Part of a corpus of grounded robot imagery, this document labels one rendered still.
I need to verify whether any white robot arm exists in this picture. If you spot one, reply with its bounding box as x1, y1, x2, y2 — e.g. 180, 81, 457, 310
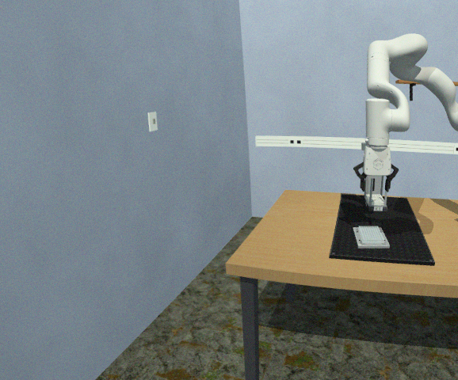
361, 33, 458, 150

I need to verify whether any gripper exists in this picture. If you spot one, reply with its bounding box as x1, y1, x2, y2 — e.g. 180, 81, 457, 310
353, 145, 399, 192

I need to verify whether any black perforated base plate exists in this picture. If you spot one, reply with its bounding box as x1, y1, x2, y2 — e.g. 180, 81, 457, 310
330, 194, 435, 266

